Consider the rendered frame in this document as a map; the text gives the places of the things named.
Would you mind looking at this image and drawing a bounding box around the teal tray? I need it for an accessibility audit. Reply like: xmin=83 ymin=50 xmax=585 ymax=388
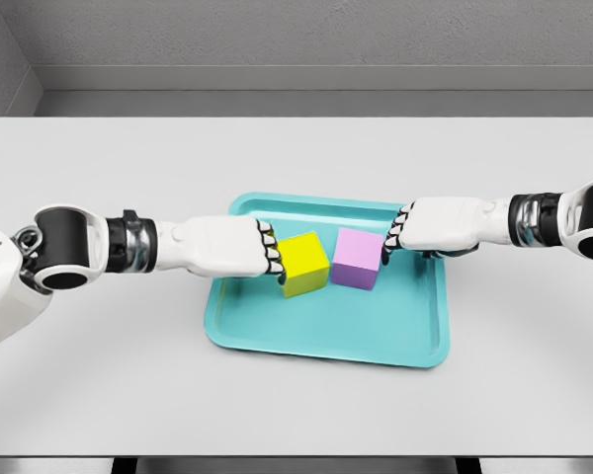
xmin=204 ymin=192 xmax=451 ymax=369

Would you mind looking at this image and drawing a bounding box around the pink purple cube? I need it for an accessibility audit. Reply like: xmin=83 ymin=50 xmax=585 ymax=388
xmin=330 ymin=226 xmax=384 ymax=291

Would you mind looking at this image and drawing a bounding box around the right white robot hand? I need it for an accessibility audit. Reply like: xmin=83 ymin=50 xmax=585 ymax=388
xmin=381 ymin=197 xmax=486 ymax=268

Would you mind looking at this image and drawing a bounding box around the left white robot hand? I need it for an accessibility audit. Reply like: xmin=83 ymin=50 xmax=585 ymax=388
xmin=183 ymin=215 xmax=289 ymax=287

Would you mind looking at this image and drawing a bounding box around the yellow cube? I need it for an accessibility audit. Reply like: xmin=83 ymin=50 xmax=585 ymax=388
xmin=275 ymin=231 xmax=331 ymax=298

